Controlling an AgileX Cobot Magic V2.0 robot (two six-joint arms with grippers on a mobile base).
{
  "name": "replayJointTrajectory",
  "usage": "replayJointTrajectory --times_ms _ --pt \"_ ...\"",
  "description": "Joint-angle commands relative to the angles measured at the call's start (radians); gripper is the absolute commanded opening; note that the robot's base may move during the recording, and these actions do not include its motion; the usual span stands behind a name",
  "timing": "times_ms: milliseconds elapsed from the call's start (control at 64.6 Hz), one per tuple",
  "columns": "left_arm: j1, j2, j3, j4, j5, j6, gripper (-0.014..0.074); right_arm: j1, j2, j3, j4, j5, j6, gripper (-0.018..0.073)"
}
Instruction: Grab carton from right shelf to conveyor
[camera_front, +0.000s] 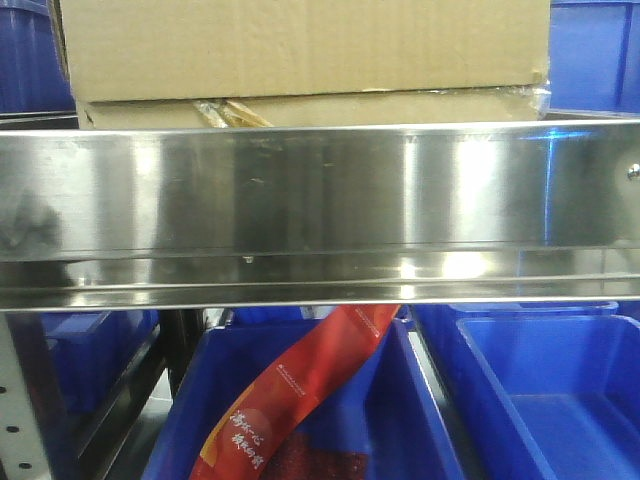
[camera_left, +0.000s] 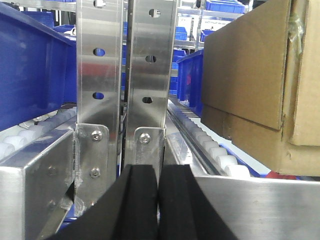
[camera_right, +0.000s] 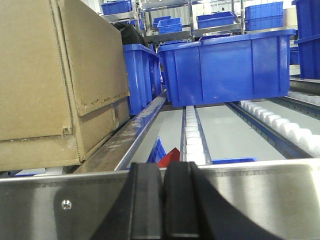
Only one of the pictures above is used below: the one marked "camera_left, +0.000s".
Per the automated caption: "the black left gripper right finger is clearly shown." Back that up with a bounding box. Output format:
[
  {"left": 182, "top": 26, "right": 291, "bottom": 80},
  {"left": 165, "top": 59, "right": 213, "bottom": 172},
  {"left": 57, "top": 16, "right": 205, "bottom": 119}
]
[{"left": 158, "top": 164, "right": 237, "bottom": 240}]

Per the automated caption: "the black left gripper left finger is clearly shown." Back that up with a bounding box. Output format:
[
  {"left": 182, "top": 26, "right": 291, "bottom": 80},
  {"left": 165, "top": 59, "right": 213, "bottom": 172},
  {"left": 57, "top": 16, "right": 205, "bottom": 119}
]
[{"left": 51, "top": 165, "right": 158, "bottom": 240}]

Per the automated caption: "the brown cardboard carton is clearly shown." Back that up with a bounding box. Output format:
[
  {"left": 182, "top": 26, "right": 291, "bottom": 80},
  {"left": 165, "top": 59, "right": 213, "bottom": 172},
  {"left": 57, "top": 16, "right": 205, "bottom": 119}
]
[{"left": 201, "top": 0, "right": 320, "bottom": 177}]

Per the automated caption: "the left steel shelf upright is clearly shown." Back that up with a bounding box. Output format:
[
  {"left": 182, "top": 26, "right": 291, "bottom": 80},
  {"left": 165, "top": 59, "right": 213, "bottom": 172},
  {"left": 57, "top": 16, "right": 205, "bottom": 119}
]
[{"left": 74, "top": 0, "right": 124, "bottom": 216}]

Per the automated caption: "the steel shelf upright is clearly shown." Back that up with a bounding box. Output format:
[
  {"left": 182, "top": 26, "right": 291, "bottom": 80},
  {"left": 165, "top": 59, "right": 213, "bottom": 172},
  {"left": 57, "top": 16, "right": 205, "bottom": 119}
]
[
  {"left": 74, "top": 0, "right": 124, "bottom": 216},
  {"left": 123, "top": 0, "right": 177, "bottom": 176}
]

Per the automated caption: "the blue bin behind carton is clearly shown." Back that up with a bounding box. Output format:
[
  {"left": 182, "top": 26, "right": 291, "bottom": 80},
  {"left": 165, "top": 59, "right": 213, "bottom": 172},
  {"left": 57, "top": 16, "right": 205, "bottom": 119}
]
[{"left": 177, "top": 49, "right": 204, "bottom": 117}]

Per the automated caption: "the right steel shelf upright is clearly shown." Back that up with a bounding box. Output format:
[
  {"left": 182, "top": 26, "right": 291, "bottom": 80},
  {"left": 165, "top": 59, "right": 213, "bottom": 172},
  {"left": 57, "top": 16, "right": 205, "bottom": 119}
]
[{"left": 123, "top": 0, "right": 177, "bottom": 176}]

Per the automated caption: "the right white roller track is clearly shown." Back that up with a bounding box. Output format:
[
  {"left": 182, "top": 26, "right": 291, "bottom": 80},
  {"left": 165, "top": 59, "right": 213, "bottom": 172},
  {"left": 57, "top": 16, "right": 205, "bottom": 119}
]
[{"left": 167, "top": 101, "right": 251, "bottom": 179}]

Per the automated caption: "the white roller track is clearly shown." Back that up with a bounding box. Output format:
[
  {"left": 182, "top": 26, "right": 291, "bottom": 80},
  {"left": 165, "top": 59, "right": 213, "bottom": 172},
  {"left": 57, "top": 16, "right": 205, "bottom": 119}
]
[
  {"left": 167, "top": 101, "right": 251, "bottom": 179},
  {"left": 0, "top": 106, "right": 77, "bottom": 159}
]

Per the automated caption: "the left white roller track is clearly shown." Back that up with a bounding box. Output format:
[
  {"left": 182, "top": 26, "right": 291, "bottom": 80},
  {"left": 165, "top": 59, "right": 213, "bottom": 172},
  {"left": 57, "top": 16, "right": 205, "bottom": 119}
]
[{"left": 0, "top": 106, "right": 77, "bottom": 159}]

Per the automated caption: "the large blue bin left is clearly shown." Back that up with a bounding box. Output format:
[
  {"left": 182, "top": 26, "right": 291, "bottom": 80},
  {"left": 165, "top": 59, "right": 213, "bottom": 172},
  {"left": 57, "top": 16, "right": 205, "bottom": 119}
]
[{"left": 0, "top": 3, "right": 73, "bottom": 130}]

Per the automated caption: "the right steel shelf front rail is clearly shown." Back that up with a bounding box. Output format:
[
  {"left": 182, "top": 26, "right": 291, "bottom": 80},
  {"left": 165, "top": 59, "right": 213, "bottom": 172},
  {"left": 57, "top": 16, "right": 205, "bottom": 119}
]
[{"left": 196, "top": 175, "right": 320, "bottom": 240}]

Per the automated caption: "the steel shelf rail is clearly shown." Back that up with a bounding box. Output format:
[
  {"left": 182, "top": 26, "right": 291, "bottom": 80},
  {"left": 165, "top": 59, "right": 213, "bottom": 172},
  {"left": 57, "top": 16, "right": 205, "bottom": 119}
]
[
  {"left": 0, "top": 119, "right": 75, "bottom": 240},
  {"left": 196, "top": 175, "right": 320, "bottom": 240}
]

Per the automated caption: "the left steel shelf front rail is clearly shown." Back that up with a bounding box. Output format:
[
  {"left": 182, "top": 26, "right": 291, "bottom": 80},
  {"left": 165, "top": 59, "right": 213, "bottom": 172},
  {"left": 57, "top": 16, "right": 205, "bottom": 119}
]
[{"left": 0, "top": 119, "right": 75, "bottom": 240}]

